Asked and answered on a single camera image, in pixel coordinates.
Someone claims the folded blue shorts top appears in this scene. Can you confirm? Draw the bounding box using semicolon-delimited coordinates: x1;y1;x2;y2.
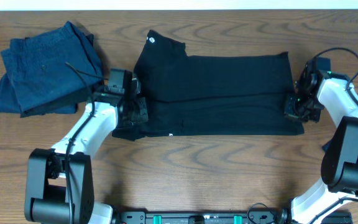
1;21;103;114

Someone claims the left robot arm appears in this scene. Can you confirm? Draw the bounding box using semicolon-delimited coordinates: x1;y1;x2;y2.
24;68;148;223

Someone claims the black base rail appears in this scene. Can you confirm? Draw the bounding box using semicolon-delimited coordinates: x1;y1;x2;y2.
113;202;353;224

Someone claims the folded blue garment bottom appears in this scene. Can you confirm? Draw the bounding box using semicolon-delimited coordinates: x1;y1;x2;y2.
0;73;78;114

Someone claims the black clothes pile right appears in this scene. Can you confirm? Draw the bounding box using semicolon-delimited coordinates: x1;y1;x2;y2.
321;140;331;152

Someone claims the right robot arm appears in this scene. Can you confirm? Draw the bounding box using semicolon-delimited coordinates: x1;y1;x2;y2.
277;57;358;223

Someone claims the black t-shirt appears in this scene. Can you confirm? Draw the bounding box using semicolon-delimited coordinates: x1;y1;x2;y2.
112;30;304;141

